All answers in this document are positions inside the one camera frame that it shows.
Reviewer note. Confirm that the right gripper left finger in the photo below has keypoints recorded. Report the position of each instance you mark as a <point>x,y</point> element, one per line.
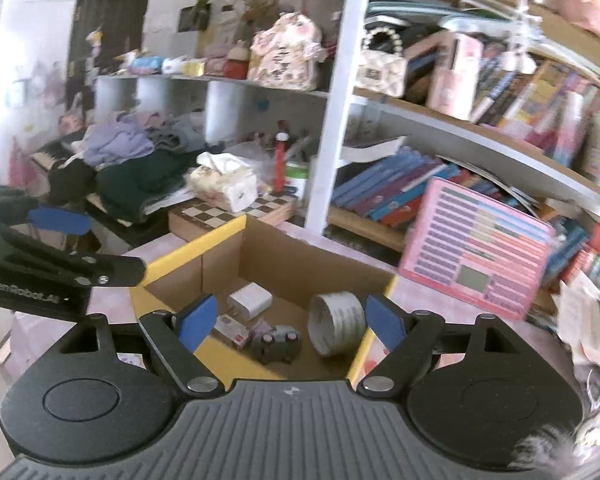
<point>192,329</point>

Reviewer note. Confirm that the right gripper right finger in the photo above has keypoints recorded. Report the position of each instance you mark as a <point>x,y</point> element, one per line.
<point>410,339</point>

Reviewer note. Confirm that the pink floral ornament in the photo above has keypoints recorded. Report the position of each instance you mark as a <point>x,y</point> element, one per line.
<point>286,55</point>

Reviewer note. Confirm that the small pink white box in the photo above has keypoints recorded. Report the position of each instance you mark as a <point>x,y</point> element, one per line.
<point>231,331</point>

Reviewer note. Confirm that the stack of papers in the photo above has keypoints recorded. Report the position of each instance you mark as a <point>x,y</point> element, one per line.
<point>578,319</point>

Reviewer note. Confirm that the tissue pack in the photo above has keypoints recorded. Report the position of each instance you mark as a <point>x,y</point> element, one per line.
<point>224,181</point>

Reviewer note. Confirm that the red marker pen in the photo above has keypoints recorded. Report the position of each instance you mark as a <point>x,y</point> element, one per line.
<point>281,139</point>

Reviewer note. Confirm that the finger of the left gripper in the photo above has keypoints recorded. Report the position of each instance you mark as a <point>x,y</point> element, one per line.
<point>59,220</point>
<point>15,206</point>

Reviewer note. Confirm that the clear tape roll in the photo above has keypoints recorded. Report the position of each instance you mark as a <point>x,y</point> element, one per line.
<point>336,323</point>

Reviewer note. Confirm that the white quilted pearl handbag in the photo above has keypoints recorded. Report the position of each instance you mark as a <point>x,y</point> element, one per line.
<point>379,71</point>

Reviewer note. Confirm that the pink keyboard learning tablet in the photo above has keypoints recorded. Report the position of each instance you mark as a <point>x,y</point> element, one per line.
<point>476,249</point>

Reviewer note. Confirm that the white bookshelf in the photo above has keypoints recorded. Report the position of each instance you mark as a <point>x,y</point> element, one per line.
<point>515,162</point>

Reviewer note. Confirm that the pink box on shelf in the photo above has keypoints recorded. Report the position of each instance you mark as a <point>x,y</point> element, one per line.
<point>455,76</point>

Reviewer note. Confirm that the row of blue books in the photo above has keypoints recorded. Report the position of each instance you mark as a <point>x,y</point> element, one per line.
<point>388,192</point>

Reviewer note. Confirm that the black toy car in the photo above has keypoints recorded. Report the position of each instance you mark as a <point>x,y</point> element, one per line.
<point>279,344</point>

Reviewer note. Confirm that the wooden chessboard box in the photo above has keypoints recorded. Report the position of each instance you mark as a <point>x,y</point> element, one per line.
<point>195,218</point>

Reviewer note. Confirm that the white charger in box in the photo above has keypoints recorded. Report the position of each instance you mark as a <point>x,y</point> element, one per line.
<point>249,301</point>

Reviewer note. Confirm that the yellow cardboard box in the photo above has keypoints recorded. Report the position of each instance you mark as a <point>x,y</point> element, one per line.
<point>289,264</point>

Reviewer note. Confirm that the pile of clothes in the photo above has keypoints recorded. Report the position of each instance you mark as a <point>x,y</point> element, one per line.
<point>133,162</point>

